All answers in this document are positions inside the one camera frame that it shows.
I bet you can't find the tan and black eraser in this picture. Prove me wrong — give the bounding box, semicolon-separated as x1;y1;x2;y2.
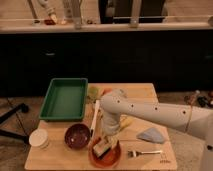
93;139;111;157

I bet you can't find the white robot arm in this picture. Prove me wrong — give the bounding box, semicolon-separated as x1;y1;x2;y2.
100;89;213;171

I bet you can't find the red bowl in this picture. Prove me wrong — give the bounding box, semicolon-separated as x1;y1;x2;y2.
88;137;122;169

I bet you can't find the dark purple bowl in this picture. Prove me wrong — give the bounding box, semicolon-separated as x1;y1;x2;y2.
64;123;90;150

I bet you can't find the yellow banana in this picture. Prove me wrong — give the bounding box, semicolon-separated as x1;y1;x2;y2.
120;116;133;130

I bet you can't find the silver fork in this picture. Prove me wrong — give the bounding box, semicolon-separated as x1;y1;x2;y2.
127;150;163;158

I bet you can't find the blue folded cloth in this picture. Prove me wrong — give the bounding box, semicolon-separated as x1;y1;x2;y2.
136;127;166;144

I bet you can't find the green plastic tray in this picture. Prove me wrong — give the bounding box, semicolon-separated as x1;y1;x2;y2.
39;78;88;122

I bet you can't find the white cup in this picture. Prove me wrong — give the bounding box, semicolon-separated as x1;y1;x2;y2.
29;129;49;149

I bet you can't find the black chair base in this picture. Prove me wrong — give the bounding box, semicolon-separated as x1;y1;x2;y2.
0;102;30;145

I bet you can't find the dark cabinet counter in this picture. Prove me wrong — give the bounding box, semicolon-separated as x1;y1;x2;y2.
0;26;213;97

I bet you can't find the white handled knife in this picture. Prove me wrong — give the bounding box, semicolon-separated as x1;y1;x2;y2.
90;100;100;138

